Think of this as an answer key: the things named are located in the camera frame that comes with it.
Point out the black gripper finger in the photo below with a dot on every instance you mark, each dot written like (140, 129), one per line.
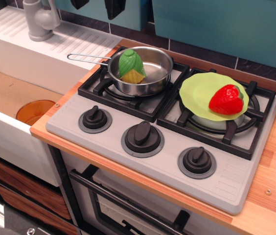
(77, 4)
(114, 7)

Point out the green yellow plastic corncob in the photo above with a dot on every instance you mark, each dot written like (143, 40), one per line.
(131, 68)

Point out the steel saucepan with wire handle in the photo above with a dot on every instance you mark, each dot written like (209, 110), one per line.
(158, 66)

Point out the red plastic strawberry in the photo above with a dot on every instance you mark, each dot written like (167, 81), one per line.
(227, 101)

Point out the black left stove knob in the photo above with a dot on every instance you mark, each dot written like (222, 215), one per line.
(95, 120)

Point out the black stove knob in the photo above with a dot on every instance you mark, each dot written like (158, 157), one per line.
(95, 120)
(142, 140)
(197, 163)

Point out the light green plastic plate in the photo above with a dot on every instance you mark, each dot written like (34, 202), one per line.
(197, 91)

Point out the black middle stove knob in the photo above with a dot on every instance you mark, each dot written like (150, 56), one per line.
(142, 140)

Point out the black right stove knob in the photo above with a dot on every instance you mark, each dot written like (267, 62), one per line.
(197, 163)

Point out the grey toy stove top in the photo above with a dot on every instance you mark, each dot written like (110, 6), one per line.
(226, 189)

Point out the teal cabinet left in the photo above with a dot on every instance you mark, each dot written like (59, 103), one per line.
(135, 15)

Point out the teal cabinet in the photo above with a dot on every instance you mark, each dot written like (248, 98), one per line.
(240, 28)
(135, 15)

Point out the grey toy faucet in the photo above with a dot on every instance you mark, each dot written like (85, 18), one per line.
(41, 22)

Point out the black left burner grate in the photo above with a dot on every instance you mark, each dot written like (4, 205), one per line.
(99, 87)

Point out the black burner grate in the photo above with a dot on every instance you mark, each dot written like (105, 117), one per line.
(99, 87)
(239, 137)

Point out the orange sink drain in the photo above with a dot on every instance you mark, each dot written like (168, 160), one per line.
(33, 111)

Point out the teal cabinet right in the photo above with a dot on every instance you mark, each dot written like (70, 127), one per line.
(240, 28)

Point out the black right burner grate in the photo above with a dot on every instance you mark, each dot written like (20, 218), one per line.
(239, 137)

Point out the wooden drawer front upper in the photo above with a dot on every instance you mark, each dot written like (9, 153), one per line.
(25, 183)

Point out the wooden drawer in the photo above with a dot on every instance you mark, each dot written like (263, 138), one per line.
(25, 183)
(51, 221)

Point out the wooden drawer front lower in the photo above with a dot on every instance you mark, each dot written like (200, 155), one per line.
(51, 221)

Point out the toy oven door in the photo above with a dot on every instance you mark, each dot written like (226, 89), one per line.
(121, 222)

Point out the black oven door handle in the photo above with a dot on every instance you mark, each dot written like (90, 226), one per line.
(175, 229)

